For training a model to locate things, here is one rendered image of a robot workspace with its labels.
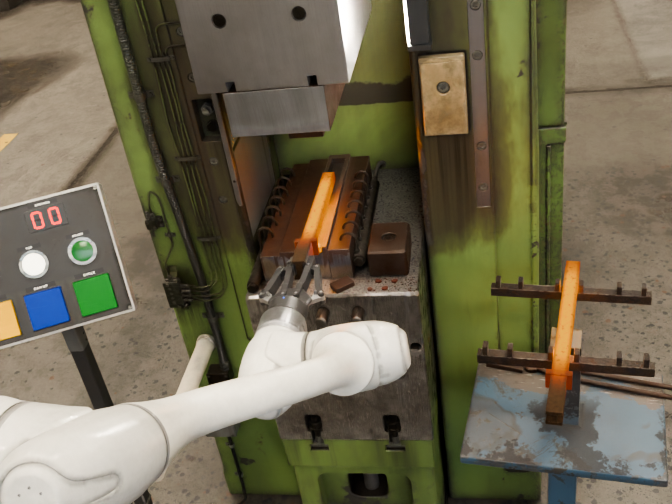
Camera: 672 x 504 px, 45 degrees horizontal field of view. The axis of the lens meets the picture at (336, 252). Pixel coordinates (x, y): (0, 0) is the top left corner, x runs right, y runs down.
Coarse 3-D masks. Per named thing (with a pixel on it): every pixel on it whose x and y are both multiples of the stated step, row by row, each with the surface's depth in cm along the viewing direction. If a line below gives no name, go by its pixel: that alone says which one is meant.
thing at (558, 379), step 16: (576, 272) 168; (576, 288) 164; (560, 304) 161; (560, 320) 157; (560, 336) 153; (560, 352) 150; (560, 368) 146; (560, 384) 142; (560, 400) 139; (560, 416) 139
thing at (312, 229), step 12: (324, 180) 191; (324, 192) 186; (312, 204) 182; (324, 204) 181; (312, 216) 178; (324, 216) 181; (312, 228) 173; (300, 240) 168; (312, 240) 168; (300, 252) 164; (300, 264) 161; (300, 276) 163
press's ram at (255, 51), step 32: (192, 0) 148; (224, 0) 147; (256, 0) 146; (288, 0) 146; (320, 0) 145; (352, 0) 160; (192, 32) 152; (224, 32) 151; (256, 32) 150; (288, 32) 149; (320, 32) 148; (352, 32) 158; (192, 64) 155; (224, 64) 154; (256, 64) 153; (288, 64) 153; (320, 64) 152; (352, 64) 157
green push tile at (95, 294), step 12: (96, 276) 170; (108, 276) 171; (84, 288) 170; (96, 288) 170; (108, 288) 171; (84, 300) 170; (96, 300) 170; (108, 300) 171; (84, 312) 170; (96, 312) 170
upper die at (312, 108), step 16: (224, 96) 158; (240, 96) 158; (256, 96) 157; (272, 96) 157; (288, 96) 156; (304, 96) 156; (320, 96) 155; (336, 96) 167; (240, 112) 160; (256, 112) 159; (272, 112) 159; (288, 112) 158; (304, 112) 158; (320, 112) 157; (240, 128) 162; (256, 128) 161; (272, 128) 161; (288, 128) 160; (304, 128) 160; (320, 128) 159
